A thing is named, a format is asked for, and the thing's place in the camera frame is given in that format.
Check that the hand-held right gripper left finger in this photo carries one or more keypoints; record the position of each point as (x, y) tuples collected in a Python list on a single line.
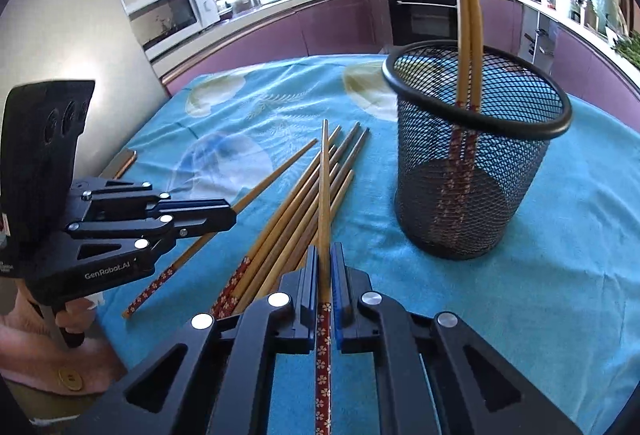
[(311, 277)]

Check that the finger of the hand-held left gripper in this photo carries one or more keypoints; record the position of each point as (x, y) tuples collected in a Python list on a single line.
[(200, 204), (205, 221)]

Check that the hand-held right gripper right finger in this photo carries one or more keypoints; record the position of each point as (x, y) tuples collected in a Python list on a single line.
[(340, 287)]

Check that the bunch of wooden chopsticks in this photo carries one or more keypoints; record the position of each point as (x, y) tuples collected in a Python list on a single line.
[(300, 210)]

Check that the wooden chopstick red floral end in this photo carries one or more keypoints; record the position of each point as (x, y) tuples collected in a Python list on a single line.
[(462, 65), (280, 167), (325, 195)]

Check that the black mesh holder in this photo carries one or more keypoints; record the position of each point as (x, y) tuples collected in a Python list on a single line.
[(500, 195)]

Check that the person's left forearm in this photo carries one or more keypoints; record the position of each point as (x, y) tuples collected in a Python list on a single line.
[(50, 360)]

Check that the person's left hand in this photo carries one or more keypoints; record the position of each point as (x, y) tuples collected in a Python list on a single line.
[(80, 315)]

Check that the blue floral tablecloth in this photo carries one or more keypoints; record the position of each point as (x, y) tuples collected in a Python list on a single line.
[(240, 130)]

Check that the white microwave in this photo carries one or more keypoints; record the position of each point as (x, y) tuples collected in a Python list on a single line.
[(200, 0)]

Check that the purple kitchen cabinets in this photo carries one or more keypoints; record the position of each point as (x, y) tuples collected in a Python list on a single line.
[(325, 25)]

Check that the black built-in oven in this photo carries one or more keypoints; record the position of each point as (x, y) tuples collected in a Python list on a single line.
[(425, 15)]

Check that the green vegetables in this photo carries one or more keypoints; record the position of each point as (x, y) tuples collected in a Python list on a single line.
[(627, 47)]

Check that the teal round tray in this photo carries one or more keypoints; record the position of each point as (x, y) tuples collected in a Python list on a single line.
[(602, 5)]

